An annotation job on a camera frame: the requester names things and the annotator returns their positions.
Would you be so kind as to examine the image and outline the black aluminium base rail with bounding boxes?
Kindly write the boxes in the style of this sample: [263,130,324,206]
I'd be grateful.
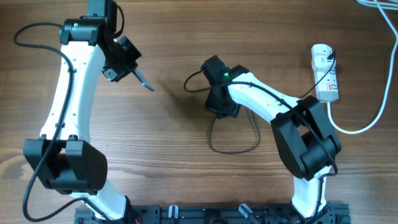
[73,203,351,224]

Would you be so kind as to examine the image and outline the white cables at corner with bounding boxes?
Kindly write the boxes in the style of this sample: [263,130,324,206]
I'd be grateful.
[356,0,398,11]

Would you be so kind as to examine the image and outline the blue Galaxy S25 smartphone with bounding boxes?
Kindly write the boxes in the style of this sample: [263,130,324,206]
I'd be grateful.
[133,69,155,92]

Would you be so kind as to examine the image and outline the white power strip socket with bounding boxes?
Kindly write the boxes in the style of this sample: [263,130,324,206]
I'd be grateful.
[311,44,339,103]

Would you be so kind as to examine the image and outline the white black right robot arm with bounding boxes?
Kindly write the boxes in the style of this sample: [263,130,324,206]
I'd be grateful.
[200,55,341,223]

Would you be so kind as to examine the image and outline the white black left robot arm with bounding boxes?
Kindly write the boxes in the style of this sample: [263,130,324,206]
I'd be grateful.
[23,1,152,223]

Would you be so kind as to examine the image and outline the white power strip cord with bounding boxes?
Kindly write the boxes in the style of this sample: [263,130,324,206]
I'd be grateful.
[326,0,398,135]

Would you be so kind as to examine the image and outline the black USB charging cable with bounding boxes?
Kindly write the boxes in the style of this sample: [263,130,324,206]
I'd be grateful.
[207,50,336,155]

